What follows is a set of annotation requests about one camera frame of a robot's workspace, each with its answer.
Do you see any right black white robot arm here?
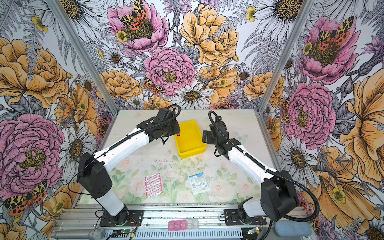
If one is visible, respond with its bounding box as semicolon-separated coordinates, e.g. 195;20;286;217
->
203;117;301;223

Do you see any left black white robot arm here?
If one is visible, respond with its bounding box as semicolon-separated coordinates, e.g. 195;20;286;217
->
77;104;181;226

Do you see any yellow plastic bin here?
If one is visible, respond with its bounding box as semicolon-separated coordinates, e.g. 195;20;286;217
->
175;120;207;159

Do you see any white blue tissue packet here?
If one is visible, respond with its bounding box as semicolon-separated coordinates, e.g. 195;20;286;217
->
189;172;210;195

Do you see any pink patterned packet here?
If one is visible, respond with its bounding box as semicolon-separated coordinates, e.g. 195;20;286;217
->
145;174;163;198

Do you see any pink clear pill organizer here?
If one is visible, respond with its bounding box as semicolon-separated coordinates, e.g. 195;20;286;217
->
168;219;199;232

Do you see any green circuit board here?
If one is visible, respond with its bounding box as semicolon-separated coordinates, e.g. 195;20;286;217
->
247;227;260;235

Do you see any grey blue foam pad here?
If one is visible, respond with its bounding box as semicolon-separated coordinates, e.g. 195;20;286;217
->
275;221;312;237

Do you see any grey metal cylinder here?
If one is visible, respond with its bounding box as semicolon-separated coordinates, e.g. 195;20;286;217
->
51;228;105;240

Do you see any right black corrugated cable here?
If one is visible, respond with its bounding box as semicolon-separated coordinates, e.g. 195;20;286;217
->
208;110;321;223

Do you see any left black cable loop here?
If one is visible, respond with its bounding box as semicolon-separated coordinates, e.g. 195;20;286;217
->
66;104;182;197

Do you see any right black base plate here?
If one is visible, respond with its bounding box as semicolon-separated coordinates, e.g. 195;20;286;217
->
224;209;267;226

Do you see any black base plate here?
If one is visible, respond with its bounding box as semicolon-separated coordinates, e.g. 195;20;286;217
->
224;209;267;226
100;210;144;227

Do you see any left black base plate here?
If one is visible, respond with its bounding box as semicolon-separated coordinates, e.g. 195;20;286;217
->
100;210;144;227

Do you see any white slotted cable duct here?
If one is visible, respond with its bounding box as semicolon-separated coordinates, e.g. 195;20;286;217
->
107;228;244;240

